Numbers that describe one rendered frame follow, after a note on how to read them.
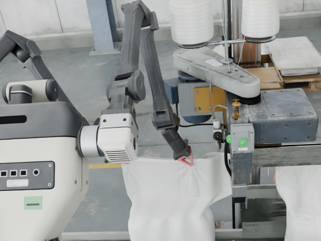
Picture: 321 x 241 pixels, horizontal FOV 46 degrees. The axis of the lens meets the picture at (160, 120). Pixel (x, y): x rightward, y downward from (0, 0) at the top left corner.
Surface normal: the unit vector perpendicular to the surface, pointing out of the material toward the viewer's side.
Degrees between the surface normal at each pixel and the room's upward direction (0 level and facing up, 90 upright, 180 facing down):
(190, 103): 90
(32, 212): 50
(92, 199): 0
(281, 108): 0
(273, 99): 0
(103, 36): 89
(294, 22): 90
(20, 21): 90
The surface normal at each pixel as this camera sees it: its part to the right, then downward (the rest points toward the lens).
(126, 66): -0.36, -0.50
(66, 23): -0.08, 0.50
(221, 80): -0.82, 0.36
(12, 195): -0.13, -0.18
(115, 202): -0.11, -0.86
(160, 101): -0.29, 0.19
